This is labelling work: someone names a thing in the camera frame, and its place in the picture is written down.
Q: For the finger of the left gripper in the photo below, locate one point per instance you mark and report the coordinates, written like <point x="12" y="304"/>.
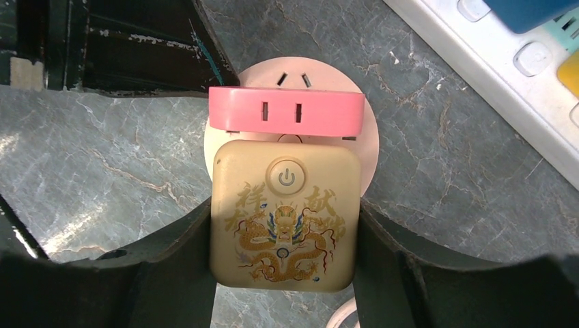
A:
<point x="153" y="48"/>
<point x="41" y="45"/>

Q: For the pink folding extension socket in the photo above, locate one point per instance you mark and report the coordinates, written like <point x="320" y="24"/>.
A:
<point x="286" y="111"/>

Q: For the long white power strip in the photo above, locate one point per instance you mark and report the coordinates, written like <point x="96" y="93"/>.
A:
<point x="530" y="79"/>

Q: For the round pink socket base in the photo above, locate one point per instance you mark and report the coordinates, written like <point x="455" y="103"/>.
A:
<point x="301" y="73"/>

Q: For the beige dragon print plug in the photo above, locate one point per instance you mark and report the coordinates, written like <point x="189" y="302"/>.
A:
<point x="284" y="216"/>

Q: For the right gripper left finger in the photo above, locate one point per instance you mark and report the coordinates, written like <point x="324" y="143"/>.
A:
<point x="161" y="280"/>

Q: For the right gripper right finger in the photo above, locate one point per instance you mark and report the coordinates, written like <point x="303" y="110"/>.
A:
<point x="405" y="280"/>

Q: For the blue cube adapter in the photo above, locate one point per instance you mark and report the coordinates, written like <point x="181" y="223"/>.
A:
<point x="521" y="16"/>

